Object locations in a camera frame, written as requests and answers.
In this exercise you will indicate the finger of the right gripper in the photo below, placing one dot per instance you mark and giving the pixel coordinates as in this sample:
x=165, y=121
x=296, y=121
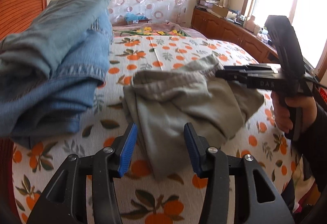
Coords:
x=254, y=81
x=253, y=68

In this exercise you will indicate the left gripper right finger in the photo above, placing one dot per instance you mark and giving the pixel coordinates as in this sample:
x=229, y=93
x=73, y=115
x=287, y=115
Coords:
x=256, y=199

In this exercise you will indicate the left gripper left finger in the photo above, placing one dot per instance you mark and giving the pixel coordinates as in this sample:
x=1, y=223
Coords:
x=82, y=189

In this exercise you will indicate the grey-green pants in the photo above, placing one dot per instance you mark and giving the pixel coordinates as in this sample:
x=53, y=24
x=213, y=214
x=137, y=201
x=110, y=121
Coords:
x=160, y=103

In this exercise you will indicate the black sleeve right forearm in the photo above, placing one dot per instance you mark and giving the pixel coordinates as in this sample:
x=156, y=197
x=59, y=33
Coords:
x=312, y=145

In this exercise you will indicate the person's right hand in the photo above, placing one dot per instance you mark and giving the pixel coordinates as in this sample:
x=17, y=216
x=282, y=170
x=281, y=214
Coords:
x=282, y=113

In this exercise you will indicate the white plastic jug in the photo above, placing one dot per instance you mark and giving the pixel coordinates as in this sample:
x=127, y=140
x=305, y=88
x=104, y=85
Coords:
x=250, y=23

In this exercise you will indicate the wooden side cabinet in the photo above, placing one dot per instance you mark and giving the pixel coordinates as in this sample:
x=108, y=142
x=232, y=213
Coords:
x=220, y=29

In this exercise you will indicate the cardboard box on cabinet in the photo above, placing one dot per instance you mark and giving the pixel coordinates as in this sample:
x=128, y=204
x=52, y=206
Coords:
x=223, y=11

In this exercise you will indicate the stack of books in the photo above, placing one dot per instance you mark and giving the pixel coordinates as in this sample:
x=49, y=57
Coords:
x=207, y=4

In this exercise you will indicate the blue item in box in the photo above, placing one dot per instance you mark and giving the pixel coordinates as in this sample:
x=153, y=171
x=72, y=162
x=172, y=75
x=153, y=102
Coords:
x=135, y=19

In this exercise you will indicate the folded blue jeans stack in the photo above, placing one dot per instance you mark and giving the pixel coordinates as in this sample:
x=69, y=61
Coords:
x=50, y=71

